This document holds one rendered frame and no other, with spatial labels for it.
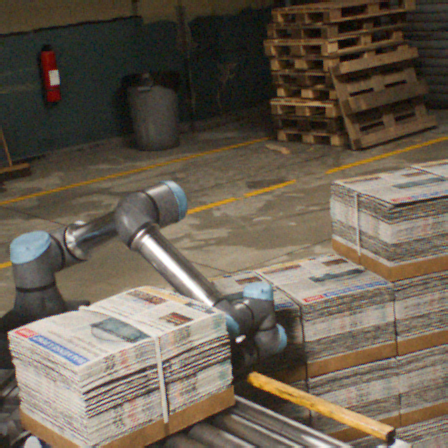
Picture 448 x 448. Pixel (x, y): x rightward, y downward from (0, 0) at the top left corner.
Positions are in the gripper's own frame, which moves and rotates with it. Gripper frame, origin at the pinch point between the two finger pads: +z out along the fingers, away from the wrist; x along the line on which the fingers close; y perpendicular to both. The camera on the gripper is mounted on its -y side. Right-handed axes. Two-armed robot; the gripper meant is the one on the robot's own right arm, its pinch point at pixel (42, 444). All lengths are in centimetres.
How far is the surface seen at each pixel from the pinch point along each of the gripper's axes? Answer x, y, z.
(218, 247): 291, -79, 277
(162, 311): -11.8, 25.1, 27.0
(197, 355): -22.3, 17.5, 27.5
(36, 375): -3.8, 17.6, -0.7
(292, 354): 9, -10, 82
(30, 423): 1.1, 5.2, -1.5
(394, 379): -2, -25, 111
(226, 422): -24.9, 1.1, 31.4
